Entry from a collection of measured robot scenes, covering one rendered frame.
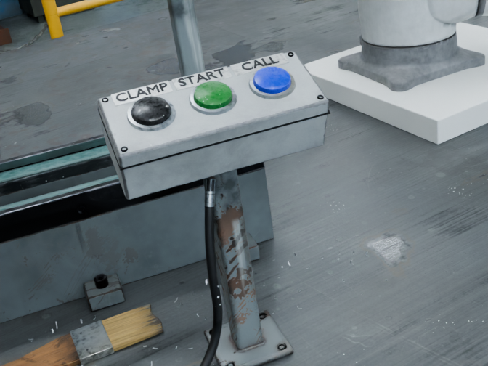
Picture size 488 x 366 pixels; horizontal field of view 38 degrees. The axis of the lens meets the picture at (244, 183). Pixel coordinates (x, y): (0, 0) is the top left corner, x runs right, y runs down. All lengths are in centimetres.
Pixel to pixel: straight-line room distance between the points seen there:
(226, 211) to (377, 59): 63
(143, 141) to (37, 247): 29
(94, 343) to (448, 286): 37
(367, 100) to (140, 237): 49
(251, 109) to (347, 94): 65
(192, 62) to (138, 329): 51
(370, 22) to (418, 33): 8
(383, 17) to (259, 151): 63
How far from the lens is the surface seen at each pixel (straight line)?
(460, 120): 108
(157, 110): 55
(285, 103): 56
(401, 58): 118
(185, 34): 112
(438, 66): 119
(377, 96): 114
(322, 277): 79
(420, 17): 116
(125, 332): 76
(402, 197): 93
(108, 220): 79
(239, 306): 67
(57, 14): 334
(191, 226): 82
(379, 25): 117
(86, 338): 76
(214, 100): 55
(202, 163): 56
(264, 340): 71
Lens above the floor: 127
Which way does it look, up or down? 28 degrees down
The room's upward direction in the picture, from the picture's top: 9 degrees counter-clockwise
